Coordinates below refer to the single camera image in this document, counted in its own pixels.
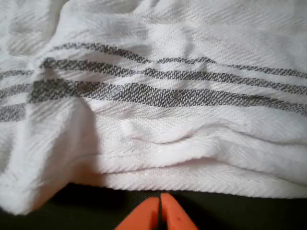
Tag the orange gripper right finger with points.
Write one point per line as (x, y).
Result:
(173, 215)

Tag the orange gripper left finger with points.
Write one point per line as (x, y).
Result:
(144, 218)

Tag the white grey-striped towel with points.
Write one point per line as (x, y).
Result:
(153, 115)

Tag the large black desk mat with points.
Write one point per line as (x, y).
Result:
(239, 213)

